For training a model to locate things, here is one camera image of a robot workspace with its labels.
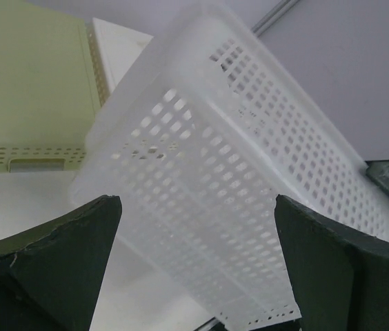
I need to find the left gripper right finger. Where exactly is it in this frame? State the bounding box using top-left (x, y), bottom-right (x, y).
top-left (275, 195), bottom-right (389, 330)

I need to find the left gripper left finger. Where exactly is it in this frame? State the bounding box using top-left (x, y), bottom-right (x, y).
top-left (0, 195), bottom-right (122, 330)

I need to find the large white plastic container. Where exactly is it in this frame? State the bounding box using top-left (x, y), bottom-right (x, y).
top-left (69, 1), bottom-right (389, 330)

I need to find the green plastic basket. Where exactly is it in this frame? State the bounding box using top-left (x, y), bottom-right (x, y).
top-left (0, 1), bottom-right (101, 172)

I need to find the small white plastic basket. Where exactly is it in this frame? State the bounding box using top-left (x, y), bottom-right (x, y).
top-left (88, 18), bottom-right (152, 100)

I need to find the right aluminium frame post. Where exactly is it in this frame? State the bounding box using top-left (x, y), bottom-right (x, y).
top-left (252, 0), bottom-right (299, 37)

